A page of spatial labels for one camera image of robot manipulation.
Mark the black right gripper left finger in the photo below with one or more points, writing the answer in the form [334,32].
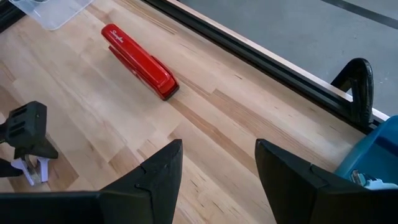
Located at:
[149,193]

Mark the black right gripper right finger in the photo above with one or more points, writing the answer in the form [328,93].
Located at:
[298,193]

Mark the red stapler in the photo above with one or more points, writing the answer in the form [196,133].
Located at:
[143,63]

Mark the black table clamp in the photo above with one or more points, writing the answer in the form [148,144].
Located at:
[362,90]

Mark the blue plastic bin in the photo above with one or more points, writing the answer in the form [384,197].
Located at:
[370,149]

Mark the clear plastic bin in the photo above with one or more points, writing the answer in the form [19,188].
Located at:
[53,14]

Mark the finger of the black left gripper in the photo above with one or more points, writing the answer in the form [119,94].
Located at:
[9,168]
[28,124]

